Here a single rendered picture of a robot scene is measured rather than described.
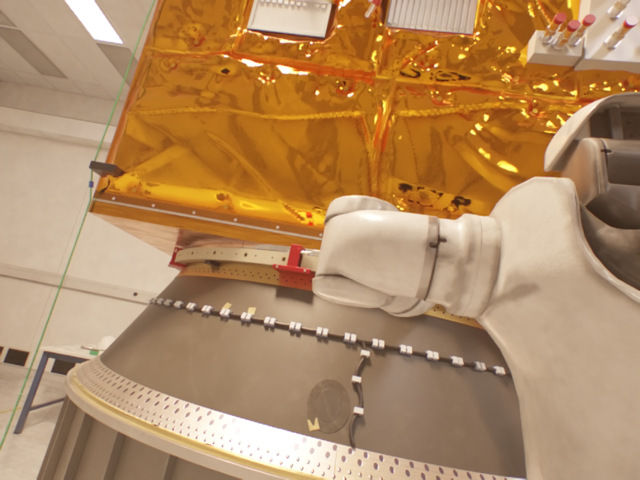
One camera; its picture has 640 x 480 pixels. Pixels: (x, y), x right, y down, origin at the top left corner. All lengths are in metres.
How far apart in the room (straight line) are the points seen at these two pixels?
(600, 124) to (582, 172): 0.06
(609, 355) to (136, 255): 7.58
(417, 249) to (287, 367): 0.80
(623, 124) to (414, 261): 0.21
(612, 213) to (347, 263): 0.21
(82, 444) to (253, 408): 0.57
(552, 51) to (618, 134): 1.34
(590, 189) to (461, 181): 1.08
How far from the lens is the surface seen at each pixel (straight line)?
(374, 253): 0.37
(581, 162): 0.40
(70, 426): 1.63
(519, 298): 0.35
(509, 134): 1.56
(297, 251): 1.25
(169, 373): 1.27
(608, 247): 0.35
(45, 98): 9.97
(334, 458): 1.04
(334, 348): 1.15
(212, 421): 1.11
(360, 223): 0.39
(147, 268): 7.59
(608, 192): 0.37
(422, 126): 1.52
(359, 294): 0.40
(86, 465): 1.43
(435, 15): 1.83
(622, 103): 0.46
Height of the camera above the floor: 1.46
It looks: 13 degrees up
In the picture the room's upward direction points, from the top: 12 degrees clockwise
